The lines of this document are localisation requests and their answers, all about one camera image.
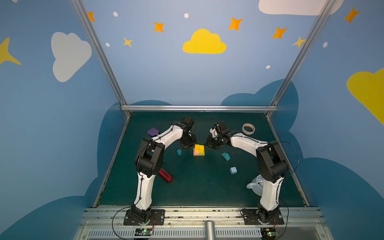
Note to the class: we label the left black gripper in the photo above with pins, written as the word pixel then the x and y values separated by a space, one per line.
pixel 187 139

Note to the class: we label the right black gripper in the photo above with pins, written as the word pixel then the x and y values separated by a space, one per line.
pixel 214 141

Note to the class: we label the teal house-shaped block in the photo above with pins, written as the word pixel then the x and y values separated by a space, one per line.
pixel 226 156

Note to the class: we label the light blue cube block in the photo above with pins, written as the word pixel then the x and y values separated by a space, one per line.
pixel 233 170

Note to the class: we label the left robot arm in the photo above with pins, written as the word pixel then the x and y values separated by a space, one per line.
pixel 149 161

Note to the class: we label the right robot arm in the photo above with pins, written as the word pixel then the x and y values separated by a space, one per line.
pixel 272 164

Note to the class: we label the white tape roll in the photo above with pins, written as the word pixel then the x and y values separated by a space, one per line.
pixel 248 129

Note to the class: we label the light blue mug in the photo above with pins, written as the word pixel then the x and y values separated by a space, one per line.
pixel 256 185

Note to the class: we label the right circuit board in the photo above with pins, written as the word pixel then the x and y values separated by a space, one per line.
pixel 268 234

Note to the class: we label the circuit board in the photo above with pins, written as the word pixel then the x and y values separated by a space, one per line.
pixel 147 233
pixel 268 234

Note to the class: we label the left circuit board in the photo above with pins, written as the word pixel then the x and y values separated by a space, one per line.
pixel 147 233

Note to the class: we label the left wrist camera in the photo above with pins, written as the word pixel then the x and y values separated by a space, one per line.
pixel 188 122

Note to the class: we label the aluminium cage frame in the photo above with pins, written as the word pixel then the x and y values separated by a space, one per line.
pixel 312 36

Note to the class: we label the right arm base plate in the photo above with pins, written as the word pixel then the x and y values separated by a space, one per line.
pixel 262 217

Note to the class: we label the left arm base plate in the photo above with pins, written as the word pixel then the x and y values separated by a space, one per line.
pixel 157 217

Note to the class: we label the grey camera pole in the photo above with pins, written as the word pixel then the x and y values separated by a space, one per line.
pixel 210 230

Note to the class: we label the aluminium front rail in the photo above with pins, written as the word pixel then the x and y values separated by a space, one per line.
pixel 188 223

